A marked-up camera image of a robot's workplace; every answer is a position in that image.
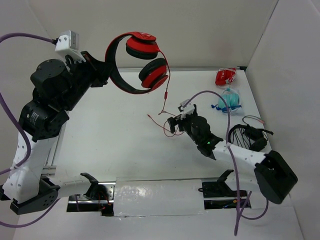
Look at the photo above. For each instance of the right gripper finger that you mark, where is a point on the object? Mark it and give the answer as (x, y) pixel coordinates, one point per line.
(172, 125)
(174, 118)

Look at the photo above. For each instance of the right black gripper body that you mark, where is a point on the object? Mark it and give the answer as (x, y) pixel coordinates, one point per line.
(179, 122)

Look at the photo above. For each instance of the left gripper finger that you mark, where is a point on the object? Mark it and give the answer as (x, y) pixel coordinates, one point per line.
(101, 67)
(100, 81)

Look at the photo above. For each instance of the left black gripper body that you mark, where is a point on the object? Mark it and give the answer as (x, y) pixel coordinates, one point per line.
(95, 70)

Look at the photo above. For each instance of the red black headphones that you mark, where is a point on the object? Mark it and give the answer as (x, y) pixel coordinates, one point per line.
(142, 46)

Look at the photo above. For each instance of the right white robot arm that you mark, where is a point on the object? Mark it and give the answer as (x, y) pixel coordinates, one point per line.
(273, 176)

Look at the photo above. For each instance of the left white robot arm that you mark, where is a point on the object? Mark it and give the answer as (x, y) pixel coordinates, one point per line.
(58, 87)

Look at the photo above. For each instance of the teal headphones in bag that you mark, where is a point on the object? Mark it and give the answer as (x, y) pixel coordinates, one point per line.
(233, 101)

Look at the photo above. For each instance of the black wrapped headphones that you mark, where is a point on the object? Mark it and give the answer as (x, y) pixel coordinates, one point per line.
(249, 137)

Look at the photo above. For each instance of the wrapped red headphones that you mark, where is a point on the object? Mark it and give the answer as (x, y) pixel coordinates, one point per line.
(225, 76)

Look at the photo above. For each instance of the white taped front panel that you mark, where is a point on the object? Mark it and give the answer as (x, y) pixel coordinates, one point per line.
(158, 198)

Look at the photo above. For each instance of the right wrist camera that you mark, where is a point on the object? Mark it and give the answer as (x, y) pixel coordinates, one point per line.
(186, 108)

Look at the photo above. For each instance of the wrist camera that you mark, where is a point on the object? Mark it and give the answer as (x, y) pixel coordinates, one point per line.
(186, 108)
(67, 42)

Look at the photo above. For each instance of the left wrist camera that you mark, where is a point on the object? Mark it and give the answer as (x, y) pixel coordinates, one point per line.
(67, 42)

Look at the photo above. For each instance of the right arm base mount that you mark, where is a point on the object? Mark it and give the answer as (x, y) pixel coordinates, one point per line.
(217, 194)

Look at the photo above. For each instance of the aluminium table frame rail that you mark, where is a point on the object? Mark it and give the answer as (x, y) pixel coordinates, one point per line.
(111, 133)

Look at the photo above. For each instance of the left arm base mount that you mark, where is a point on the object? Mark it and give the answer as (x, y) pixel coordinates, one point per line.
(98, 198)

